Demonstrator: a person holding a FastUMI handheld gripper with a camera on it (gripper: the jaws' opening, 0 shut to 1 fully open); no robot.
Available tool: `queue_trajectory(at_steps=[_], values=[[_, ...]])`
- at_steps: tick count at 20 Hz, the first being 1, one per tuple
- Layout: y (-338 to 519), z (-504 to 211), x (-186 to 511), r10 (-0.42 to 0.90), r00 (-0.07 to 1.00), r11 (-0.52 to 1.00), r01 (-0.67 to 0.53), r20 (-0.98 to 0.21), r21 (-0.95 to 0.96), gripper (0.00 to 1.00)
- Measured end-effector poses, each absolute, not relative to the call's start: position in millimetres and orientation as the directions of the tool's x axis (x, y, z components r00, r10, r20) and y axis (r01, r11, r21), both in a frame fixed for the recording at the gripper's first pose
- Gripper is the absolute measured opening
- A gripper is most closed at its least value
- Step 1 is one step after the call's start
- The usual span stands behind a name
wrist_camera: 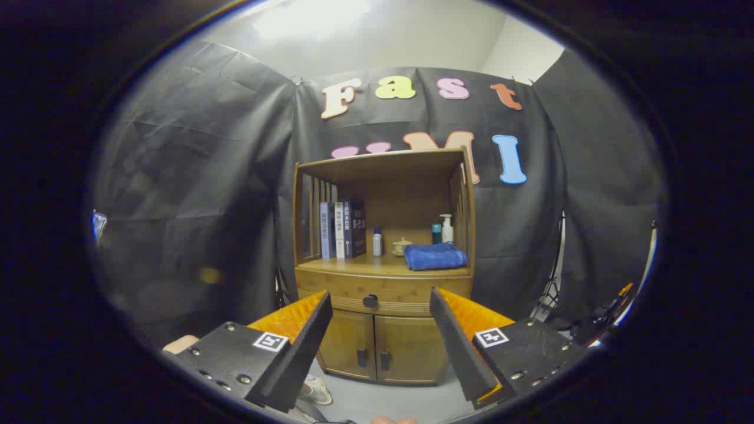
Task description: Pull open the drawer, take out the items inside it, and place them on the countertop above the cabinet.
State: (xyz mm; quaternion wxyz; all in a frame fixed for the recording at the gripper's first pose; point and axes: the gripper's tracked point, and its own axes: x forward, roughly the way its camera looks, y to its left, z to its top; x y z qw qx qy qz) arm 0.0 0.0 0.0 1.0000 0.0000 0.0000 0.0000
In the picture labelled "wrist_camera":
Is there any blue folded towel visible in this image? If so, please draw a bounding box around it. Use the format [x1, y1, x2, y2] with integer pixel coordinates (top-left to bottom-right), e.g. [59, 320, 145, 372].
[404, 243, 468, 271]

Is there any wooden cabinet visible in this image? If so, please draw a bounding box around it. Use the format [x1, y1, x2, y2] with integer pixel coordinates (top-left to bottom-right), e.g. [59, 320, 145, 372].
[292, 147, 477, 386]

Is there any wooden countertop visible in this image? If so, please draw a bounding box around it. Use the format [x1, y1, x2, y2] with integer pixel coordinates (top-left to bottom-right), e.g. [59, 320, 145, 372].
[297, 253, 472, 279]

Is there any wooden cabinet door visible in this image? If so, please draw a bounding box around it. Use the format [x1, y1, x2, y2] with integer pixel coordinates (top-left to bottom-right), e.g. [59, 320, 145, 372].
[317, 309, 378, 382]
[375, 315, 451, 385]

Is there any dark navy book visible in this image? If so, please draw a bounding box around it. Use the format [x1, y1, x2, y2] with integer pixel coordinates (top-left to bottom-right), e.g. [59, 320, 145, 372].
[343, 198, 367, 259]

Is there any white shoe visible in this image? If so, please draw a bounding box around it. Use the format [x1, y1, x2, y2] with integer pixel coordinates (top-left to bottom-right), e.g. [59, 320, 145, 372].
[302, 376, 333, 406]

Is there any black light stand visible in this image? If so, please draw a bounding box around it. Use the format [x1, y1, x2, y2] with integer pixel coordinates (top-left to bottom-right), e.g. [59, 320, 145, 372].
[530, 212, 566, 322]

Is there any light blue book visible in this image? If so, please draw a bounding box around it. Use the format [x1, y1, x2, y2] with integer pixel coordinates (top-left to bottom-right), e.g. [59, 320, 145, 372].
[320, 202, 336, 260]

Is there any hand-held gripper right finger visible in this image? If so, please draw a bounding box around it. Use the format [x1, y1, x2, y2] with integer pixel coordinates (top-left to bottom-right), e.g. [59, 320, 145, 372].
[429, 287, 590, 410]

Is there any person's leg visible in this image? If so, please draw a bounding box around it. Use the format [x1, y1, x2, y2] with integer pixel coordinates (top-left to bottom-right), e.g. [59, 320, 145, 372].
[163, 335, 200, 355]

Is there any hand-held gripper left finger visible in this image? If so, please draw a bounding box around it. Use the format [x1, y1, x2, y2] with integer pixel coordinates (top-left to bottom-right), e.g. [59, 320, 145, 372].
[168, 290, 333, 413]

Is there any black equipment with orange parts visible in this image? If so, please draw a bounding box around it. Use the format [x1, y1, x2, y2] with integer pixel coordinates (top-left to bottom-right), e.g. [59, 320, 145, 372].
[568, 283, 637, 348]

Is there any wooden drawer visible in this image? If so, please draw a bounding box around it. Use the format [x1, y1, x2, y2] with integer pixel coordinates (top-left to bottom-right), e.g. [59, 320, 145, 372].
[296, 277, 473, 317]

